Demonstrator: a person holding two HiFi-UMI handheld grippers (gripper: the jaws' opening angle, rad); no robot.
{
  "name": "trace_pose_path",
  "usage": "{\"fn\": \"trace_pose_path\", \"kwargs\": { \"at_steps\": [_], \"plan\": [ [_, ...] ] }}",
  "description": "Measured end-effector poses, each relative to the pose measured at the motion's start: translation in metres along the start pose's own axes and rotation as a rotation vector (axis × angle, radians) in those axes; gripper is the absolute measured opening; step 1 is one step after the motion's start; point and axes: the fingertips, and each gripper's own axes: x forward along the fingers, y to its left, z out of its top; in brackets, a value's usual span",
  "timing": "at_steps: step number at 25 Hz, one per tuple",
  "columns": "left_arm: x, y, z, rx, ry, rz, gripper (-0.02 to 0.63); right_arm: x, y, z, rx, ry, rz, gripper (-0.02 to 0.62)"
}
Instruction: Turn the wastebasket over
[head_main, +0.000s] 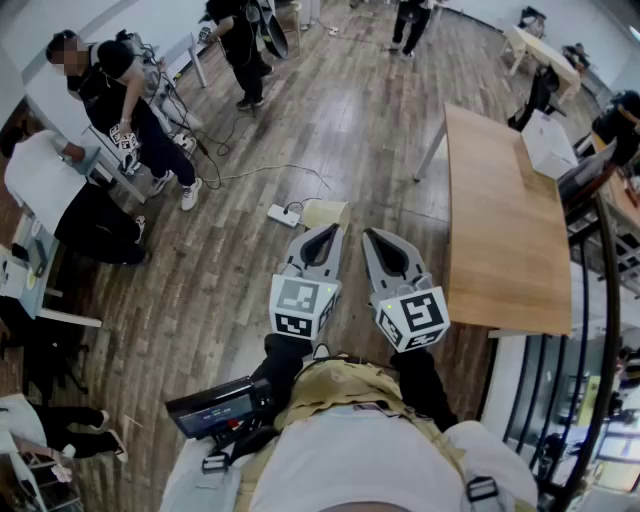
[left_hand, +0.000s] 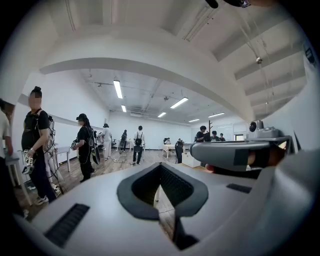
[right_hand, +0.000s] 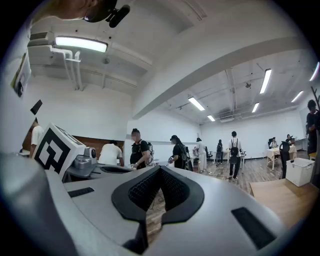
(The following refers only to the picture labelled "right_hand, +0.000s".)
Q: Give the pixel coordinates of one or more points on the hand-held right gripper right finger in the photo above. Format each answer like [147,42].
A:
[220,215]

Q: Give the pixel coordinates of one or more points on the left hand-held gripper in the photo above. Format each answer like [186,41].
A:
[53,150]

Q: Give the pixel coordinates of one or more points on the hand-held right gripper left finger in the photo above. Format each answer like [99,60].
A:
[100,205]

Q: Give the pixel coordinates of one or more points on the white desk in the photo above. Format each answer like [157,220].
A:
[226,152]

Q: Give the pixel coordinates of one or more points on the light wooden table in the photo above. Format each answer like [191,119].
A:
[285,202]

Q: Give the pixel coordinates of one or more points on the table with yellow cloth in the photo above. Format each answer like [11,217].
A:
[272,153]

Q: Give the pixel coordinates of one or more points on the white perforated storage basket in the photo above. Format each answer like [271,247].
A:
[300,172]

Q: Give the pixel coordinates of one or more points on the ceiling light tube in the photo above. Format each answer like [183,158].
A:
[211,118]
[297,96]
[81,44]
[314,71]
[196,103]
[255,107]
[265,81]

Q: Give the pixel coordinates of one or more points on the white ceiling pipes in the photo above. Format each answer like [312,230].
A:
[75,70]

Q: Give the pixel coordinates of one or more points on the person's white shirt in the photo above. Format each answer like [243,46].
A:
[15,112]

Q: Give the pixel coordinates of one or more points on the white air conditioner unit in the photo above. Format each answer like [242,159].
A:
[40,38]

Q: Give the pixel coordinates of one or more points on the dark coat rack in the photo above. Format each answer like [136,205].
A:
[315,96]

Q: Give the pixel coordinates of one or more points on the dark glasses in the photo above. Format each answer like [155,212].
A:
[96,17]

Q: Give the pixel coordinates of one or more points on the person's head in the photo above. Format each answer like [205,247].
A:
[70,8]

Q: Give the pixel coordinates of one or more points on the black head-mounted camera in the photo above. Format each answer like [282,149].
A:
[117,16]

